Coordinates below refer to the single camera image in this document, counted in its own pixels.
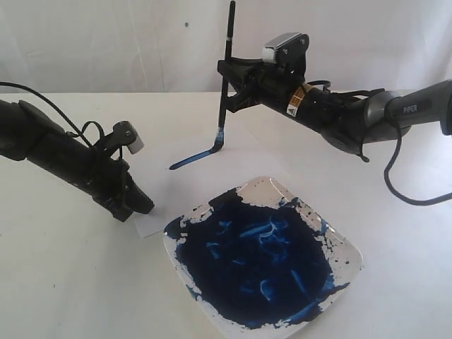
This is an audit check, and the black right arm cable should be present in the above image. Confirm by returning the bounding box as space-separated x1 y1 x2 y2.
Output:
383 119 452 206

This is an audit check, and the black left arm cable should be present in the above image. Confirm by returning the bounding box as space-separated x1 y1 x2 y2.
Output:
0 81 107 149

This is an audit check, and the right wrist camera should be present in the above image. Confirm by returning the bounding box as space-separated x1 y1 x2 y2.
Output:
262 32 310 71

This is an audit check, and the white square paint plate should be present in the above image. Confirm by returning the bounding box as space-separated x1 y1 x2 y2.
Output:
163 176 363 338

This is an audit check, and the black paintbrush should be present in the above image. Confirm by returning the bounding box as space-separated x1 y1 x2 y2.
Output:
211 1 236 153

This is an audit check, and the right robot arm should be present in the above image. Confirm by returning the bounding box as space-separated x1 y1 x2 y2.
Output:
218 58 451 155

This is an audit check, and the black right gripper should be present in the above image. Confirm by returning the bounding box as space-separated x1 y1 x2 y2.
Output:
217 58 307 113

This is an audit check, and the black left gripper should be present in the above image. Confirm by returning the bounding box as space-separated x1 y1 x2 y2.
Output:
81 158 155 222

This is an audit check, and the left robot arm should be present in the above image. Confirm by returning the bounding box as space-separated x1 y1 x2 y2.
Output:
1 100 154 222

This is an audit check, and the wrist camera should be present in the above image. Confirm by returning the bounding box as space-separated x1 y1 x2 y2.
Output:
102 121 144 155
262 32 310 71

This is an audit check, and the white backdrop curtain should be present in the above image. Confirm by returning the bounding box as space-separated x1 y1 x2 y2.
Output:
1 1 451 93

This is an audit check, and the white paper sheet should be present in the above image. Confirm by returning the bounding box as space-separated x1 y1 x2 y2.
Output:
126 123 288 238

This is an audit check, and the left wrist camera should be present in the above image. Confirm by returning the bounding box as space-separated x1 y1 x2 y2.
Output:
102 121 144 155

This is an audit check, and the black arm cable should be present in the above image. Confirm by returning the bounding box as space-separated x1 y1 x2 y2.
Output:
0 81 107 149
383 119 452 206

